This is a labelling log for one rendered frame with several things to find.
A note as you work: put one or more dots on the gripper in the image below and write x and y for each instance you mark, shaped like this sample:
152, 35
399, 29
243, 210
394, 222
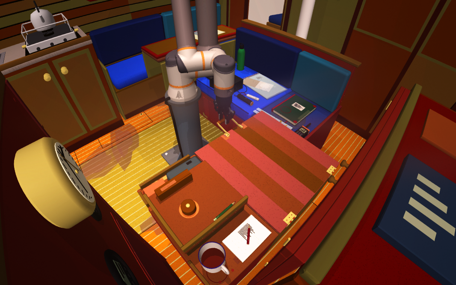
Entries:
222, 106

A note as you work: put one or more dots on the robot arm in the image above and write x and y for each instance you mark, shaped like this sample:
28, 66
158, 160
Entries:
185, 67

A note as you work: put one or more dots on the brass lid latch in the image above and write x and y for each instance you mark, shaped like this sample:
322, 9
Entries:
222, 129

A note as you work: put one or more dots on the red striped chart table lid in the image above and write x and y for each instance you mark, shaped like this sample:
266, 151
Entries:
263, 167

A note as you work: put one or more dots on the brown wooden chart shelf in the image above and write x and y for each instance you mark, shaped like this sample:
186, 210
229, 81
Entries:
210, 192

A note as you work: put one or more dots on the brown grooved shelf bar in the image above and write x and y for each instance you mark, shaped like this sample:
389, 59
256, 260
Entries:
174, 184

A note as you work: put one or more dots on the brass lid hinge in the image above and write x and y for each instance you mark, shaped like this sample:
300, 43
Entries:
289, 217
331, 169

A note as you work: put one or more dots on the dark red chart table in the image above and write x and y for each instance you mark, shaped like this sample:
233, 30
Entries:
302, 228

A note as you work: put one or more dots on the black torch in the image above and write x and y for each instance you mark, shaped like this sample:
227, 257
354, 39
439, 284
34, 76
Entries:
246, 99

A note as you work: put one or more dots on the white marker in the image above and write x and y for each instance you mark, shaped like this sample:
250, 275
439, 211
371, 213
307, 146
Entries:
252, 96

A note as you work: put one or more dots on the black box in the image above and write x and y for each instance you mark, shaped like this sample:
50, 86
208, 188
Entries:
238, 84

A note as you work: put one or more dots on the green bottle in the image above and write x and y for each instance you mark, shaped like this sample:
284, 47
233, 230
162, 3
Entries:
241, 57

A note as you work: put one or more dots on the dark grey flat slate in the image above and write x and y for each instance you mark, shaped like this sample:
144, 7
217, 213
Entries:
183, 168

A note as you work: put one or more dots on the green book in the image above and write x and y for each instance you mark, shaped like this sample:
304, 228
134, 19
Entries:
294, 109

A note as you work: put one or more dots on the blue cushioned settee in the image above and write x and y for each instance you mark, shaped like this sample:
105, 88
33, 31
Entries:
270, 60
124, 60

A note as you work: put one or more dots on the black handheld radio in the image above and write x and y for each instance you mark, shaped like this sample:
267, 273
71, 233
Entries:
302, 130

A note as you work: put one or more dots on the green pencil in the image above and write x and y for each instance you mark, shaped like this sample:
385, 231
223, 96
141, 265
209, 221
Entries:
224, 211

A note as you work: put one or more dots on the teal back cushion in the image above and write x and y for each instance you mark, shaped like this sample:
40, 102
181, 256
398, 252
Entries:
169, 21
320, 80

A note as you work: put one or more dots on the red pen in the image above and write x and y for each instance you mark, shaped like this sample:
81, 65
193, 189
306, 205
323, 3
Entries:
248, 235

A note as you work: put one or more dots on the brown wooden peg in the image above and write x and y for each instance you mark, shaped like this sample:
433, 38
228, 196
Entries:
332, 180
343, 164

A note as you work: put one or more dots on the white notepad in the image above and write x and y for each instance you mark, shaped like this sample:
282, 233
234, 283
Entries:
242, 242

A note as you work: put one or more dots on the white mug blue rim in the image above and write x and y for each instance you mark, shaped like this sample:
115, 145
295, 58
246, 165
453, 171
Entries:
213, 258

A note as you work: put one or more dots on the brown wooden cupboard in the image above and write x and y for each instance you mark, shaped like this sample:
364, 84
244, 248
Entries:
60, 96

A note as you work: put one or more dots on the yellow cupboard knob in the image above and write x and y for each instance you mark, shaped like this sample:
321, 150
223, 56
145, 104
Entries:
47, 77
64, 70

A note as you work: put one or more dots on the white gimballed stove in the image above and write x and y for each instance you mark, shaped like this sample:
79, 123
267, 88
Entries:
50, 39

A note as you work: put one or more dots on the white kettle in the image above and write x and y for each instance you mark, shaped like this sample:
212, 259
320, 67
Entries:
42, 18

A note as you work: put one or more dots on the blue panel with cream stripes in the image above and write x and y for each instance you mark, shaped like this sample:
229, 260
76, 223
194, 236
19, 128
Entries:
420, 214

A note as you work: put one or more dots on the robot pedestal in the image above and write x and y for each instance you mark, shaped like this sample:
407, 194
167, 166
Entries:
185, 128

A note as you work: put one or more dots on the round brown compass pedestal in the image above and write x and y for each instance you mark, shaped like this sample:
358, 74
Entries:
188, 207

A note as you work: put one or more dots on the white mast post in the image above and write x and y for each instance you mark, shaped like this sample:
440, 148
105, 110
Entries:
305, 18

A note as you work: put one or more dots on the yellow round wall clock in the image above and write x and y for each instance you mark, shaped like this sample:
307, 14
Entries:
42, 181

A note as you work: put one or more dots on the orange wall panel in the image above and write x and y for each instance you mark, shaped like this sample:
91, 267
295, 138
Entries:
440, 133

